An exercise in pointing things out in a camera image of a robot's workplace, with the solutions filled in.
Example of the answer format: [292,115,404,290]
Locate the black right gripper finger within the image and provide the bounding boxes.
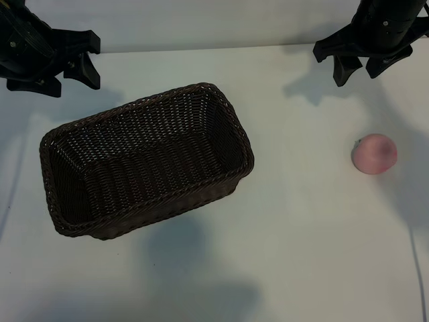
[365,53,412,80]
[332,54,363,87]

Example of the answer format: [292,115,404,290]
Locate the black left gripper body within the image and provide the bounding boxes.
[0,0,101,82]

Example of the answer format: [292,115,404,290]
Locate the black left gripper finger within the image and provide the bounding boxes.
[63,53,101,90]
[6,76,63,99]

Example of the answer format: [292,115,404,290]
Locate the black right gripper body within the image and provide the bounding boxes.
[312,0,429,63]

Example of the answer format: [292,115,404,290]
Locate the pink peach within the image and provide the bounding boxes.
[351,133,399,175]

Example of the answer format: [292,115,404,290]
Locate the dark brown woven basket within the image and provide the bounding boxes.
[39,82,255,242]

